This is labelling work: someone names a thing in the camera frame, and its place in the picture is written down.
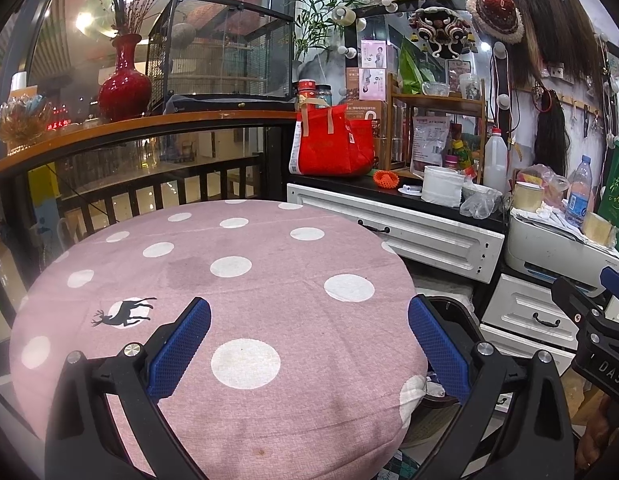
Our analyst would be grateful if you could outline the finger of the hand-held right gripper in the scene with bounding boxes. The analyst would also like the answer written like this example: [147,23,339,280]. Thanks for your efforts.
[600,266,619,311]
[550,276,607,341]

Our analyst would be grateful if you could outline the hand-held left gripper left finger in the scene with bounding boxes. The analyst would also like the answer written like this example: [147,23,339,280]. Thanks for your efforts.
[46,296,212,480]

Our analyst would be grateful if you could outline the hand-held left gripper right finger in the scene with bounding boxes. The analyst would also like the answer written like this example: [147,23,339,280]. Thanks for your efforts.
[408,295,575,480]

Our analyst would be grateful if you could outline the person's right hand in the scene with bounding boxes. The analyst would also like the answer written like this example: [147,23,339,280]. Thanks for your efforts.
[574,400,619,471]

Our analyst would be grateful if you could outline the white lower drawers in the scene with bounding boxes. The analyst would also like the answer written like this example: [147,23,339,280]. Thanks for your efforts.
[479,272,587,361]

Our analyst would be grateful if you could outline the white printer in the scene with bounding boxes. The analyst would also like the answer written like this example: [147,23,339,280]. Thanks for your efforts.
[504,207,619,286]

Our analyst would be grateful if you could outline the beige block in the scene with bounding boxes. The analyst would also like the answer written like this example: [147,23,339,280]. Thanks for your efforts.
[582,211,619,246]

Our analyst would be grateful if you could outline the clear water bottle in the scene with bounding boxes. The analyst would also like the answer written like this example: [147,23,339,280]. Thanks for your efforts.
[564,155,593,228]

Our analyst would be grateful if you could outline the green printed box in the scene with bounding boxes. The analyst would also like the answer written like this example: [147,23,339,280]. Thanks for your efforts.
[594,140,619,221]

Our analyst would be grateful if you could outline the beige paper cup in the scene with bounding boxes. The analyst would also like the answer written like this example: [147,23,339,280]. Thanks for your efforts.
[511,181,545,213]

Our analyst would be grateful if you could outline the white cabinet drawer front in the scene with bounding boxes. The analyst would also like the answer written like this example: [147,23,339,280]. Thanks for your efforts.
[286,182,505,283]

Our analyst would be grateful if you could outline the clear plastic bag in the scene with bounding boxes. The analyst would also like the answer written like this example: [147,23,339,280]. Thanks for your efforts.
[459,185,505,220]

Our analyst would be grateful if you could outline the pink polka dot tablecloth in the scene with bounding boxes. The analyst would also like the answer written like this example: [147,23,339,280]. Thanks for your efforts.
[10,199,430,480]

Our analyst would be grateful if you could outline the white plastic bottle red cap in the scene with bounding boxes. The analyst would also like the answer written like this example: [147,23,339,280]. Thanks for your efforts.
[482,127,509,193]

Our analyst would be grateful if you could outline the white round container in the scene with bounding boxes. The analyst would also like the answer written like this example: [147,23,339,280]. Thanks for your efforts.
[421,165,465,207]

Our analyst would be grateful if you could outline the black hanging hair bundle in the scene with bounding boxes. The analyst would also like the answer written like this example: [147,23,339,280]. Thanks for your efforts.
[533,90,567,178]

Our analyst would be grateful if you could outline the dark wooden railing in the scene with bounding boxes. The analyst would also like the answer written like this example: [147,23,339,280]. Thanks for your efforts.
[54,155,263,226]

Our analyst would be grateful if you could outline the labelled clear pouch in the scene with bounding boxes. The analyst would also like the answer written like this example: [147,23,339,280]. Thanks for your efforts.
[412,115,449,173]

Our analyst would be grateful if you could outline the red tote bag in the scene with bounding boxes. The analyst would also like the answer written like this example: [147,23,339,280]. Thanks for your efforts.
[300,105,376,177]

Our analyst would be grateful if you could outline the curved wooden ledge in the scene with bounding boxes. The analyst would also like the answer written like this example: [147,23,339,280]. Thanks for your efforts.
[0,110,303,178]

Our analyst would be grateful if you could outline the clear glass jar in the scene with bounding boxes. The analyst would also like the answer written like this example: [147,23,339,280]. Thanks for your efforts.
[458,73,481,101]

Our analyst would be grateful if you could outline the wooden shelf rack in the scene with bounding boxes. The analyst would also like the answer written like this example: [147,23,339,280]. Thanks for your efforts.
[389,80,487,181]

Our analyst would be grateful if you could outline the brown cardboard box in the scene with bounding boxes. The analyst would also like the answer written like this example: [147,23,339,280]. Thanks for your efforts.
[345,100,387,138]

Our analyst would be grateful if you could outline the red ceramic vase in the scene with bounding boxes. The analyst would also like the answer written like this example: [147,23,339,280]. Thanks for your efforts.
[98,34,153,123]

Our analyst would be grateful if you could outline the brown hanging hair wefts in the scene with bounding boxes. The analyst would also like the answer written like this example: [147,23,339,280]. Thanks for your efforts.
[494,0,605,91]

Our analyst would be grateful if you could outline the pale portrait box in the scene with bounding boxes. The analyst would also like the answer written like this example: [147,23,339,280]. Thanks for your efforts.
[358,69,387,102]

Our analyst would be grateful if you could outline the amber glass bowl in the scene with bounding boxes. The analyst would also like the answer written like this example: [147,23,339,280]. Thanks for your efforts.
[0,94,55,153]

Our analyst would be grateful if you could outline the green leaf packet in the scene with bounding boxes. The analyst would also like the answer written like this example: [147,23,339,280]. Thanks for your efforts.
[398,37,427,95]

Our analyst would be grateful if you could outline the red fringed round hat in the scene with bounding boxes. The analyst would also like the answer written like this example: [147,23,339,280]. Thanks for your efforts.
[467,0,525,43]

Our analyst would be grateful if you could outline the pink portrait box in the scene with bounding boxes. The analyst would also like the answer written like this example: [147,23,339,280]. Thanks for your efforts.
[360,39,389,70]

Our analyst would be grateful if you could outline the black framed glass case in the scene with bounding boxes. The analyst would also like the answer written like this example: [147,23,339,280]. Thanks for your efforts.
[146,0,296,111]

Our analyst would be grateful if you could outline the ornate pompom headdress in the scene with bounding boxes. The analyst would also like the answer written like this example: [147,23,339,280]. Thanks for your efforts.
[408,6,477,60]

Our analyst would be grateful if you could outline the black framed vanity mirror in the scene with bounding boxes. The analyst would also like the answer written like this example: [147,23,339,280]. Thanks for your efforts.
[343,5,483,106]

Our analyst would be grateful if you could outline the dried red branches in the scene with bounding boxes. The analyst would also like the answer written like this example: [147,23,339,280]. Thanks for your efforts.
[110,0,168,36]

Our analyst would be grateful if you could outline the green bamboo plant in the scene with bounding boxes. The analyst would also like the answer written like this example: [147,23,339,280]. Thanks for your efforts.
[294,0,363,61]

